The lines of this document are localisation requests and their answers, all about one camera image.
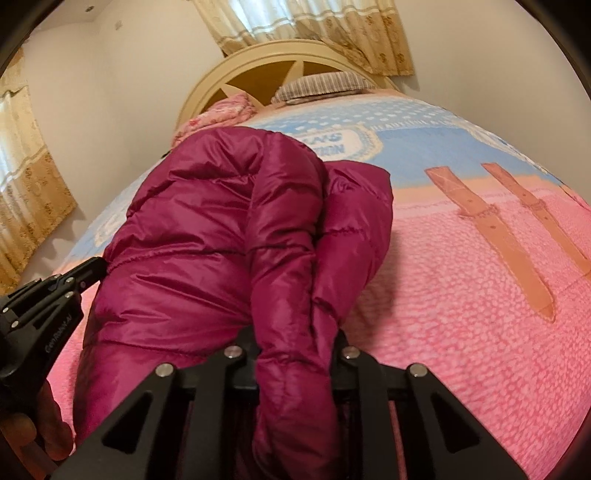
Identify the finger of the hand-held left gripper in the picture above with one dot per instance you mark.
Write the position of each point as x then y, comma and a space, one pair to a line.
87, 270
60, 302

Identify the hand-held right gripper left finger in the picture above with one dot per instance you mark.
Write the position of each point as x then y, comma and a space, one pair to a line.
231, 369

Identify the folded pink floral blanket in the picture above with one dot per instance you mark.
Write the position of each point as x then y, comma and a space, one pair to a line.
217, 113

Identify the pink and blue printed blanket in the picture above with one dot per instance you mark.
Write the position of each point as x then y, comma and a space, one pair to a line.
461, 300

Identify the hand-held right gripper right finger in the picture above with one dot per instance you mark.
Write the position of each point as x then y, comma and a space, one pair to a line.
355, 374

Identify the person's left hand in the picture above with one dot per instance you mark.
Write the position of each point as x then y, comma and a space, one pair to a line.
51, 415

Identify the cream wooden headboard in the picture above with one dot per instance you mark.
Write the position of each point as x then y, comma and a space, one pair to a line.
207, 78

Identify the beige patterned window curtain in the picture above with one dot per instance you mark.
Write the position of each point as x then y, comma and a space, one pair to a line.
323, 27
27, 194

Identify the grey striped pillow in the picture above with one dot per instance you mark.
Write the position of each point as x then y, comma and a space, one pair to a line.
323, 85

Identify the magenta puffer jacket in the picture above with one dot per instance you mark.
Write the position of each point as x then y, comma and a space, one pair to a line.
207, 230

